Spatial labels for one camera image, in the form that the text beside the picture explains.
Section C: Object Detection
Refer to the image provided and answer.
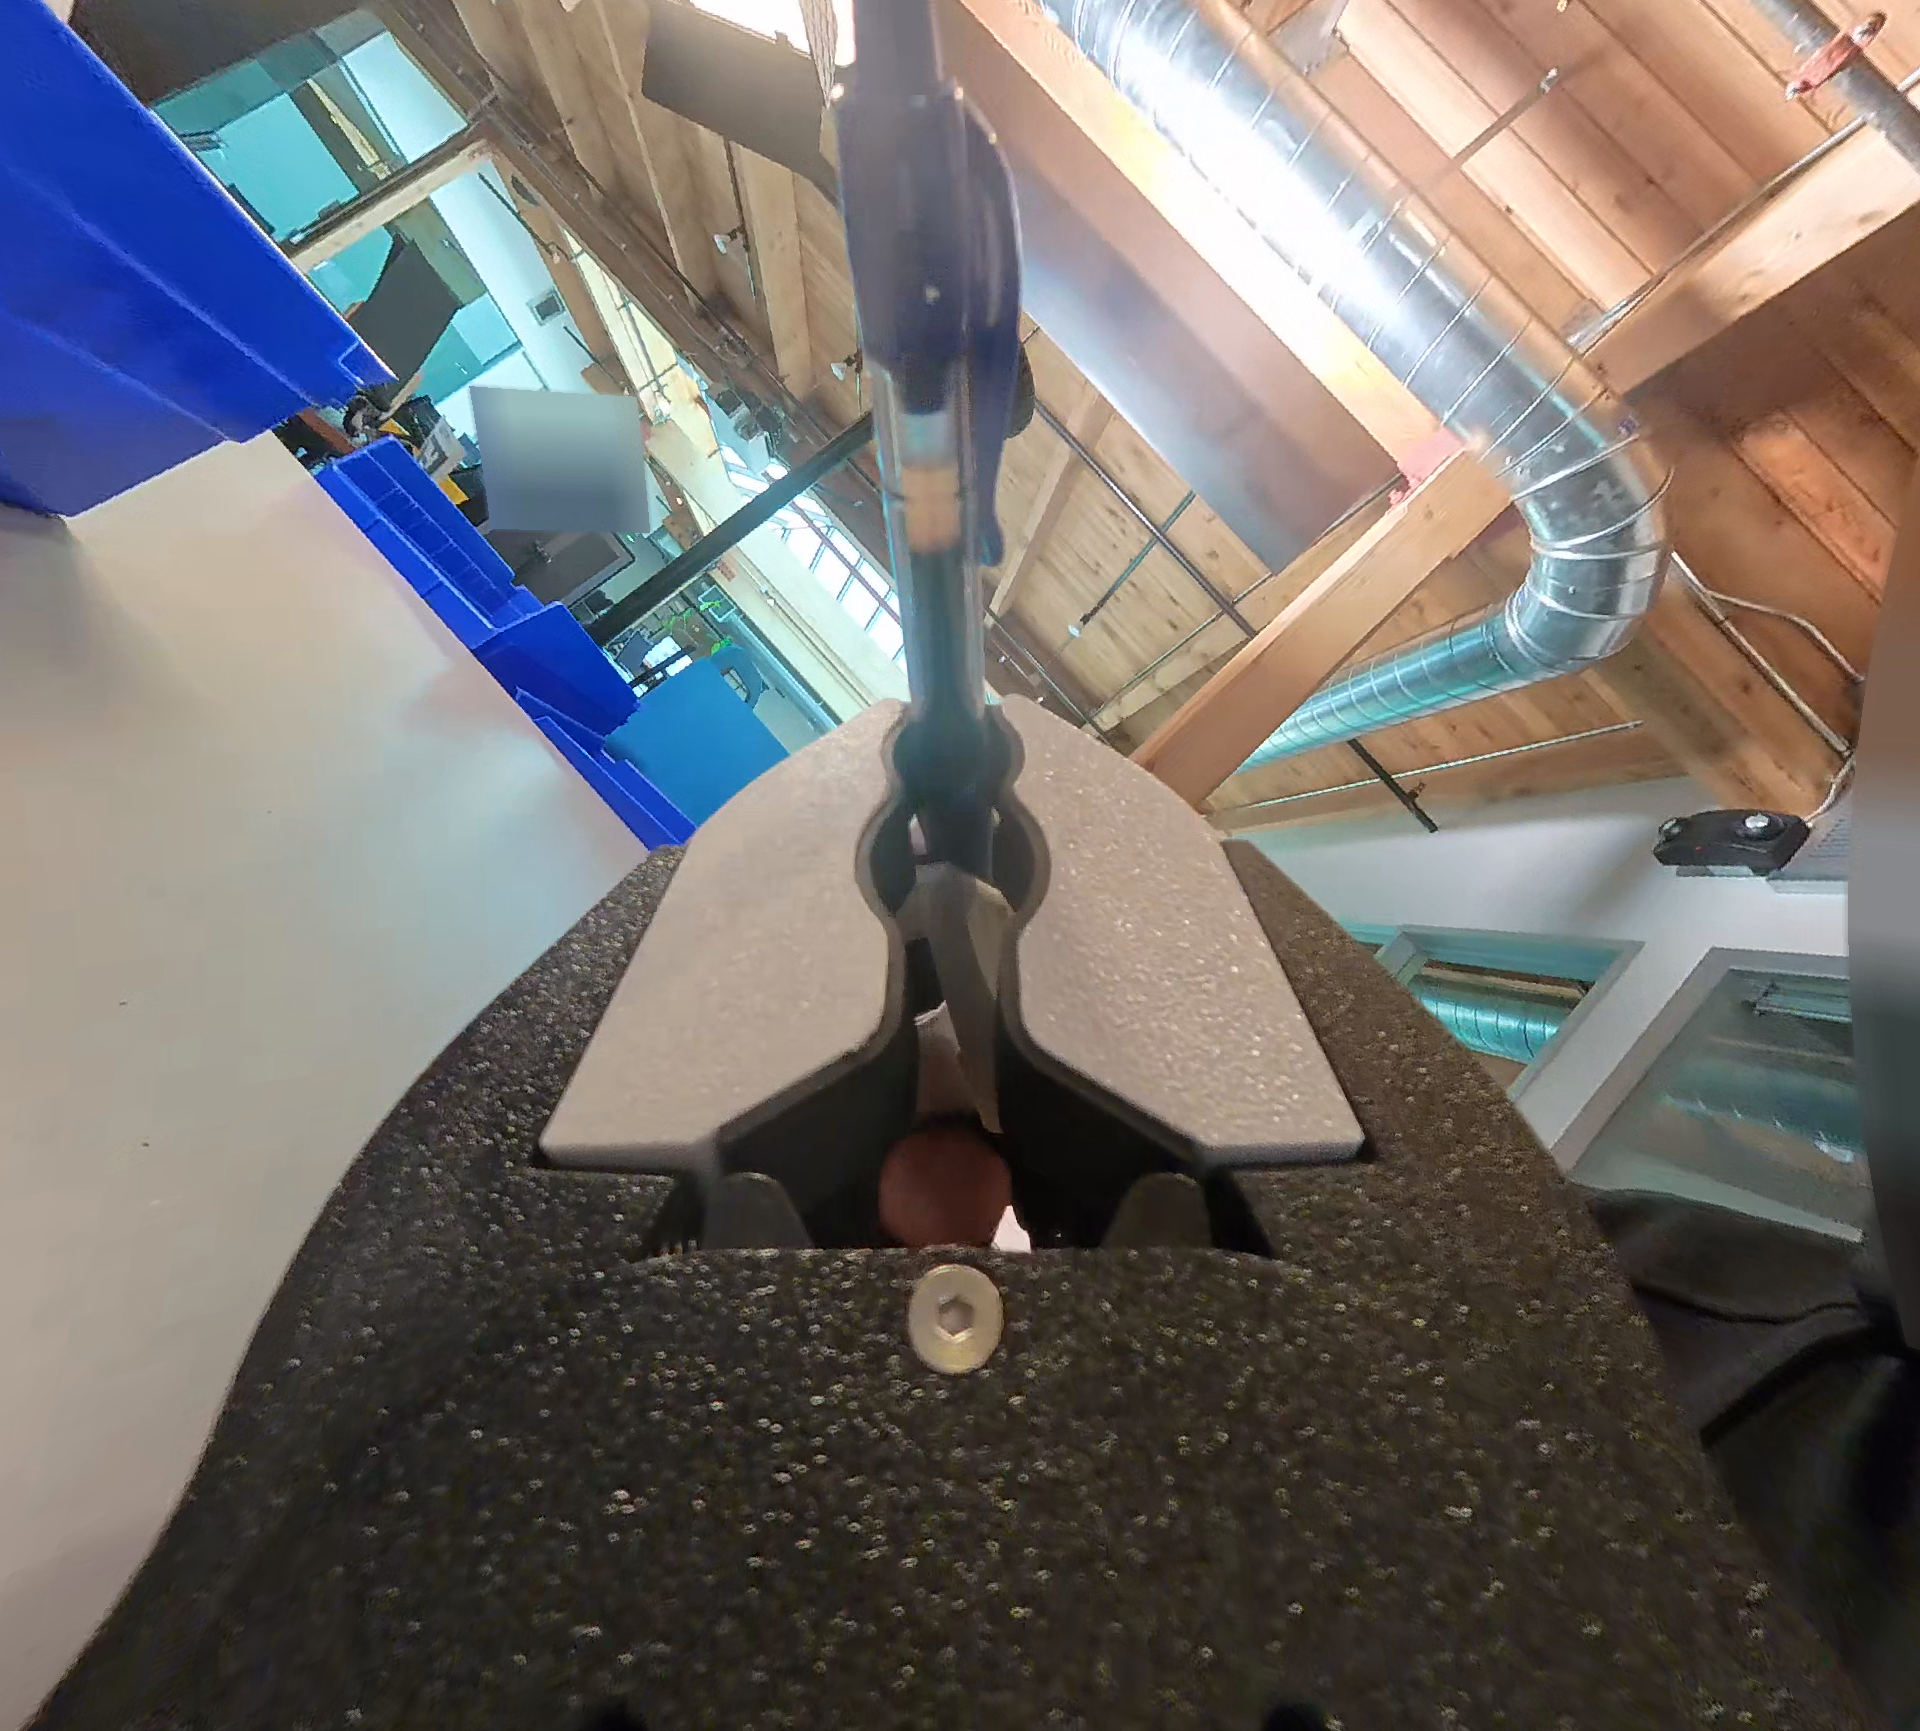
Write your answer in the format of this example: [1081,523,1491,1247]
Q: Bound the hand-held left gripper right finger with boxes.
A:
[981,693,1370,1239]

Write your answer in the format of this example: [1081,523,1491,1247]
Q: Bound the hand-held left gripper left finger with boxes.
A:
[534,697,925,1239]

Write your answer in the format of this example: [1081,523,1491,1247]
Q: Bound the blue pen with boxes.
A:
[833,0,1038,1133]

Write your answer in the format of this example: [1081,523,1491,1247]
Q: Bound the blue plastic bin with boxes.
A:
[0,0,399,518]

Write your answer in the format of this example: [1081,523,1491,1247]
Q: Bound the blue storage bin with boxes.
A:
[314,432,512,623]
[524,697,700,850]
[481,599,640,729]

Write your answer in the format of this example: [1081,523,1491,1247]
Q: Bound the blue cabinet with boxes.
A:
[607,649,790,824]

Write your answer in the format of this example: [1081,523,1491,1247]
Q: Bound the black pole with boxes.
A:
[594,410,880,644]

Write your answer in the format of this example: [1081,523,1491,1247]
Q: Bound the person's dark clothing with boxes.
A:
[1582,531,1920,1731]

